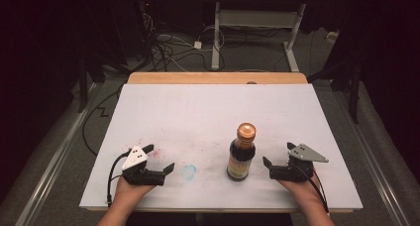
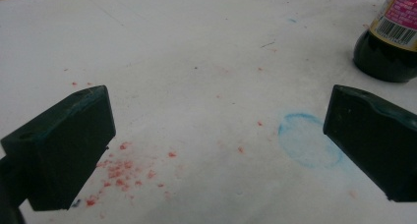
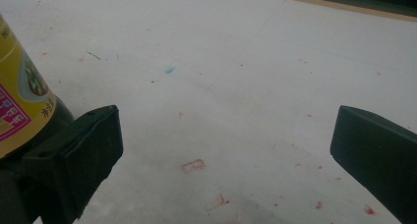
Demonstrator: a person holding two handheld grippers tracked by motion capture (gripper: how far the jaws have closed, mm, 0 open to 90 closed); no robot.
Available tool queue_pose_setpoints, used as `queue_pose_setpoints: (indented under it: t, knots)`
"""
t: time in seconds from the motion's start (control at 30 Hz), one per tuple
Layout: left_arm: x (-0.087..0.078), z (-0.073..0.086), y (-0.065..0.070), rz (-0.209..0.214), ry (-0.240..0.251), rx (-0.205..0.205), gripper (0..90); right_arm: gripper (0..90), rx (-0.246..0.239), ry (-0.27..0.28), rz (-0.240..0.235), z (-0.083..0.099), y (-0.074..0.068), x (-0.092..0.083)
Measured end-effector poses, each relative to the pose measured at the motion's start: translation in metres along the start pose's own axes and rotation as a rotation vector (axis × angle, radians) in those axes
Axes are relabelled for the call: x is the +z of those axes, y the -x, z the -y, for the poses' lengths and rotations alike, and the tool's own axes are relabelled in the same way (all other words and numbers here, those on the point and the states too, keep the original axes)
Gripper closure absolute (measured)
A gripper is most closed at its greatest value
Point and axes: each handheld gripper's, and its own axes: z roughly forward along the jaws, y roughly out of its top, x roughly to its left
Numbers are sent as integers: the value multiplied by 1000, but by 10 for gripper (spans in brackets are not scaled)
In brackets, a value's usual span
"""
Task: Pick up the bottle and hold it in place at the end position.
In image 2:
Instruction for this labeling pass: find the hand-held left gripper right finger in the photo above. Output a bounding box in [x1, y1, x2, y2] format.
[323, 84, 417, 203]

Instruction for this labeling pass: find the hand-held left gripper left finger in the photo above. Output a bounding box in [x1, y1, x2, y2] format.
[0, 84, 117, 212]

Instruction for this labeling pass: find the dark sauce bottle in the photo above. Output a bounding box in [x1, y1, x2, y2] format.
[352, 0, 417, 84]

